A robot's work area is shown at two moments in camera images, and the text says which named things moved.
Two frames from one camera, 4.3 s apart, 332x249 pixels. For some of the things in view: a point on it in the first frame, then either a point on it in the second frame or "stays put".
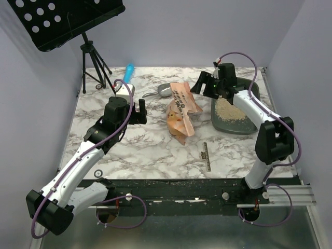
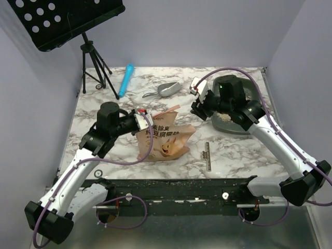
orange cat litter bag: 184,102 -> 169,137
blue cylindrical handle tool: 128,71 stays put
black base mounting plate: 184,196 stays put
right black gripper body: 210,86 -> 200,109
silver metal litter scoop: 164,90 stays put
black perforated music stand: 50,23 stays put
